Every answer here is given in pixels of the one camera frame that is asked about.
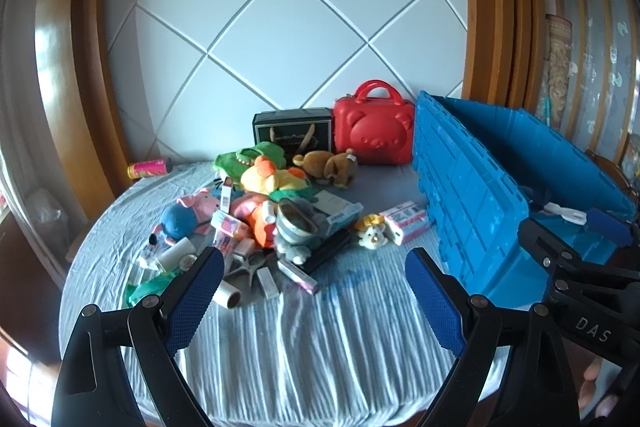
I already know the brown plush toy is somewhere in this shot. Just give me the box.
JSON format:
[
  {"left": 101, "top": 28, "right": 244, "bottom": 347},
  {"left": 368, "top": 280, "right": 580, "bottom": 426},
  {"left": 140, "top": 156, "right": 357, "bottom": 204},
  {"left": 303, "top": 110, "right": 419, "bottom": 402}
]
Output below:
[{"left": 292, "top": 148, "right": 360, "bottom": 190}]

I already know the pink pig plush orange dress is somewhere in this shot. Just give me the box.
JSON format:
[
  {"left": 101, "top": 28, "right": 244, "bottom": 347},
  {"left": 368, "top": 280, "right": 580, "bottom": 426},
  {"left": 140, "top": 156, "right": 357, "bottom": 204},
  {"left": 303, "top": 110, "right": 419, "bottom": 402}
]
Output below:
[{"left": 230, "top": 193, "right": 281, "bottom": 249}]

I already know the tall white orange box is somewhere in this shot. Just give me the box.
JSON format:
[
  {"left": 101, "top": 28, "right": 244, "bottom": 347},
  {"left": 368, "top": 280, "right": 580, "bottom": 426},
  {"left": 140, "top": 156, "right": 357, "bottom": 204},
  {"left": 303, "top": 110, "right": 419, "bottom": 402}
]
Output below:
[{"left": 220, "top": 177, "right": 236, "bottom": 214}]

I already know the person's right hand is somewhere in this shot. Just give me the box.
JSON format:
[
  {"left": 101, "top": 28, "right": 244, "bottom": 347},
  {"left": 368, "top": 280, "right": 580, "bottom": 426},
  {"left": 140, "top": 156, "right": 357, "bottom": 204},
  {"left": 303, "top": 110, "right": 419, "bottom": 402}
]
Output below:
[{"left": 580, "top": 354, "right": 626, "bottom": 420}]

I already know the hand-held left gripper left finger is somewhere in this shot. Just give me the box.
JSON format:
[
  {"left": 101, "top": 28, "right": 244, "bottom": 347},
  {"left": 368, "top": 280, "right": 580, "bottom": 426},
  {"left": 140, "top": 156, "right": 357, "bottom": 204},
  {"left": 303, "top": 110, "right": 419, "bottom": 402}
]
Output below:
[{"left": 51, "top": 247, "right": 225, "bottom": 427}]

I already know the yellow plush duck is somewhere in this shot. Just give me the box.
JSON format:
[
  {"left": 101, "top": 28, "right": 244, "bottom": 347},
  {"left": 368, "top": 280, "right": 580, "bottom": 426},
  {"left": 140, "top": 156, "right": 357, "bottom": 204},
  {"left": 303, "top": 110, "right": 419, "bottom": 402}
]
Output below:
[{"left": 241, "top": 156, "right": 316, "bottom": 202}]

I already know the teal and white carton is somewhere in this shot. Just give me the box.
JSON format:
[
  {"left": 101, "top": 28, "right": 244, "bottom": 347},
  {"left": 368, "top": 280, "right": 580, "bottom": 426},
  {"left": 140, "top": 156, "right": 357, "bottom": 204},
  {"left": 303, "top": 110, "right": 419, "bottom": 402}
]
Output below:
[{"left": 326, "top": 202, "right": 366, "bottom": 234}]

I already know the red bear suitcase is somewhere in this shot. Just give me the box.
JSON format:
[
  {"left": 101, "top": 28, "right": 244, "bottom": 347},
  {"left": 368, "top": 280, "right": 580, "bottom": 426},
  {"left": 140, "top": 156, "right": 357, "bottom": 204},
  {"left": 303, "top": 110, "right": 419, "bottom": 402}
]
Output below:
[{"left": 332, "top": 80, "right": 416, "bottom": 166}]

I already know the white cylinder tube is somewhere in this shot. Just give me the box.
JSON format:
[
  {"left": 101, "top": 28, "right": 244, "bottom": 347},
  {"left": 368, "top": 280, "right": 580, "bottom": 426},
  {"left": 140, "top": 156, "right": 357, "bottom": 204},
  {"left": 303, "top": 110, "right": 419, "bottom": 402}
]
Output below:
[{"left": 212, "top": 279, "right": 241, "bottom": 310}]

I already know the pink and white tissue pack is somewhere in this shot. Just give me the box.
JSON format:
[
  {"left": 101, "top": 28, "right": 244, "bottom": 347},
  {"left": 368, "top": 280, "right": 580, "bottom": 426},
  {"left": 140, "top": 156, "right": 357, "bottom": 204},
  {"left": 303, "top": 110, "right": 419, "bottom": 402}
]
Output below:
[{"left": 381, "top": 200, "right": 432, "bottom": 245}]

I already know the blue plastic crate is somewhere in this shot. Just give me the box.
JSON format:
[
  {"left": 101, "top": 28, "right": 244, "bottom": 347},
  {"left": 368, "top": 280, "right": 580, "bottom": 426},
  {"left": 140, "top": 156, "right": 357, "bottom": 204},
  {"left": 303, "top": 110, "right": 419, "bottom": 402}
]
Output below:
[{"left": 411, "top": 91, "right": 640, "bottom": 308}]

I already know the pink pig plush blue body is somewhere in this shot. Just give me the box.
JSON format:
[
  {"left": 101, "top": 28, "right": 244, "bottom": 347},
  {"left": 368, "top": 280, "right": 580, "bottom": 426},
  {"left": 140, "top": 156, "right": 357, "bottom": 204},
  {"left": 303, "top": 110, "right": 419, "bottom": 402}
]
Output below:
[{"left": 149, "top": 188, "right": 221, "bottom": 248}]

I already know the white flat box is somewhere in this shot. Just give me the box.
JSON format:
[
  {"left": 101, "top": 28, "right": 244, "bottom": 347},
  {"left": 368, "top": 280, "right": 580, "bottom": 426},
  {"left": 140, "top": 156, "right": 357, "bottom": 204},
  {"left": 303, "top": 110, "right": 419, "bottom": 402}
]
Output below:
[{"left": 314, "top": 189, "right": 352, "bottom": 214}]

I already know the pink sanitary pad pack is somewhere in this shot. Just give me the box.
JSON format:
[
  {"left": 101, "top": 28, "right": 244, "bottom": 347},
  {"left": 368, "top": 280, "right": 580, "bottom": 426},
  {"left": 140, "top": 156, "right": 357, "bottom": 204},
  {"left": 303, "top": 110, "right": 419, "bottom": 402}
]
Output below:
[{"left": 210, "top": 211, "right": 253, "bottom": 240}]

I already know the black gift box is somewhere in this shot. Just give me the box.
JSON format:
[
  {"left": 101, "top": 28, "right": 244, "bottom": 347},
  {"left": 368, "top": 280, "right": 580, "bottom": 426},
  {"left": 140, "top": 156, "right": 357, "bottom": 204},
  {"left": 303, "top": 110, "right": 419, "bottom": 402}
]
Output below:
[{"left": 251, "top": 108, "right": 335, "bottom": 154}]

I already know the pink cosmetic box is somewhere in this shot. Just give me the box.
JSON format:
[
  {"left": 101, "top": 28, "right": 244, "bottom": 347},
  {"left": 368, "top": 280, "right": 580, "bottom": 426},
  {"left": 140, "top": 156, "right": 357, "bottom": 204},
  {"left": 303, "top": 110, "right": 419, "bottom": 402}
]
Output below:
[{"left": 277, "top": 257, "right": 319, "bottom": 295}]

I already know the glass cabinet door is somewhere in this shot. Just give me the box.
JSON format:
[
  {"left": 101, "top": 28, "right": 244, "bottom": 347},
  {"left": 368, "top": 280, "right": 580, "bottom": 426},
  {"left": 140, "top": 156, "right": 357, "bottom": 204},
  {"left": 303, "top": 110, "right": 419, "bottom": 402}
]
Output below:
[{"left": 542, "top": 0, "right": 640, "bottom": 168}]

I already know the ceramic bowl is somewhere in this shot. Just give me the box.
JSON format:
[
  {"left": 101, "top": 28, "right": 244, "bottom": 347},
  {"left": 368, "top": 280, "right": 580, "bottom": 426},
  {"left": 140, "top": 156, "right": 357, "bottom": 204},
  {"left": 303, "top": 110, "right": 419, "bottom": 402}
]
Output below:
[{"left": 276, "top": 199, "right": 323, "bottom": 247}]

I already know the pink can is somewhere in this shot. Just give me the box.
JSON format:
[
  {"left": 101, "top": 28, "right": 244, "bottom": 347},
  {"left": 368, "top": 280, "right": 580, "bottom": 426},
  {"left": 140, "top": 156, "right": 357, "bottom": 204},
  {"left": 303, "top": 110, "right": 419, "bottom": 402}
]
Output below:
[{"left": 126, "top": 158, "right": 173, "bottom": 180}]

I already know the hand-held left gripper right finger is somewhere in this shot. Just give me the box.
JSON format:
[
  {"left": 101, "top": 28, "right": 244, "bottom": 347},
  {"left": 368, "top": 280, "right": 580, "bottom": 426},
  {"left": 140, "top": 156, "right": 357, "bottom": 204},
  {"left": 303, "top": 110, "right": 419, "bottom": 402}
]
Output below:
[{"left": 405, "top": 248, "right": 596, "bottom": 427}]

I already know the green plush toy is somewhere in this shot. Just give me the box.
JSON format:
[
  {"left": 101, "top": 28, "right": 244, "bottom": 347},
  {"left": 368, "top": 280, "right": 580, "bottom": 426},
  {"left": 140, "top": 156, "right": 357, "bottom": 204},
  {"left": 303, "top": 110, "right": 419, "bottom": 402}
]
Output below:
[{"left": 212, "top": 143, "right": 286, "bottom": 180}]

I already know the wooden door frame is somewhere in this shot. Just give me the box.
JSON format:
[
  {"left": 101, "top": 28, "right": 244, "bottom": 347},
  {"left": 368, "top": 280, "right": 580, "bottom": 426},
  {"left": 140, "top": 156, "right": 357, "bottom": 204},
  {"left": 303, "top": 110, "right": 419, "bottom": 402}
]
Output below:
[
  {"left": 457, "top": 0, "right": 546, "bottom": 112},
  {"left": 35, "top": 0, "right": 133, "bottom": 208}
]

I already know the grey plush toy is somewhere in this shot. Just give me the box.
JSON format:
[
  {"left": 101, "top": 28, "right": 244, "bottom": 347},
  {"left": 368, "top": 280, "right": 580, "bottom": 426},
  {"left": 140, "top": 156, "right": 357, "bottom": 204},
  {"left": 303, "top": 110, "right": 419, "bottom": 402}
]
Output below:
[{"left": 274, "top": 197, "right": 332, "bottom": 265}]

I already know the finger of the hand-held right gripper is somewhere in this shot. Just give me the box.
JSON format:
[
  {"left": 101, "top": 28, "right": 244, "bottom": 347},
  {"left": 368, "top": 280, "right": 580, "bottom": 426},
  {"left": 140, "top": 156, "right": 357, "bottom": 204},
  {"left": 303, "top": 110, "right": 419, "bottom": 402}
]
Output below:
[
  {"left": 586, "top": 207, "right": 640, "bottom": 269},
  {"left": 517, "top": 218, "right": 640, "bottom": 293}
]

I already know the small white duck plush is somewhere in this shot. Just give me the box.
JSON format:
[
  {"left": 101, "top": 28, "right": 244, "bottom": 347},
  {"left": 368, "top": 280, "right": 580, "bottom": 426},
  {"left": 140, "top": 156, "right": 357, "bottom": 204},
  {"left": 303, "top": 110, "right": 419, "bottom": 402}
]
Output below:
[{"left": 356, "top": 214, "right": 388, "bottom": 250}]

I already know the small white box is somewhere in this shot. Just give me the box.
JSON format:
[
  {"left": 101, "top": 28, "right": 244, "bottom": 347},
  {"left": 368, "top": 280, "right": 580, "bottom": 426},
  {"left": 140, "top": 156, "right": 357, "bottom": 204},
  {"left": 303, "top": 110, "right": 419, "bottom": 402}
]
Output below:
[{"left": 256, "top": 267, "right": 280, "bottom": 299}]

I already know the white squeeze tube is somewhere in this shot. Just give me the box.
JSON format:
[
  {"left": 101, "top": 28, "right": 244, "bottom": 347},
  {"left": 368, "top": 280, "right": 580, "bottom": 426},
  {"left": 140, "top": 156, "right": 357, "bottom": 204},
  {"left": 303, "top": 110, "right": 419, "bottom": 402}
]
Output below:
[{"left": 137, "top": 237, "right": 198, "bottom": 273}]

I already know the white item in crate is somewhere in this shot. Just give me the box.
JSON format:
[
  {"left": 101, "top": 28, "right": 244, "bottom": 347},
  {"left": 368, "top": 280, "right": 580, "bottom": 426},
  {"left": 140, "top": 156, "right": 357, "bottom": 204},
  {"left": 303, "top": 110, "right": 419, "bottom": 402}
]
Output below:
[{"left": 544, "top": 202, "right": 587, "bottom": 224}]

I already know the patterned hanging scroll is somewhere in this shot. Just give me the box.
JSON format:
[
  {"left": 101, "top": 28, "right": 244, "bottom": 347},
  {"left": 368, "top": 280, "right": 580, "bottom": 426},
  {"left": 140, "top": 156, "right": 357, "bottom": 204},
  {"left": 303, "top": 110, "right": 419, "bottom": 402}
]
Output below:
[{"left": 537, "top": 14, "right": 573, "bottom": 122}]

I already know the black pouch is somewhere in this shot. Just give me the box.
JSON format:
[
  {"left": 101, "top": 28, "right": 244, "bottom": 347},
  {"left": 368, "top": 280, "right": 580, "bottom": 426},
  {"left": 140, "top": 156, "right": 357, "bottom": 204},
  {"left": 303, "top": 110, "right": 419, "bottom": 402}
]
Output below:
[{"left": 300, "top": 227, "right": 353, "bottom": 275}]

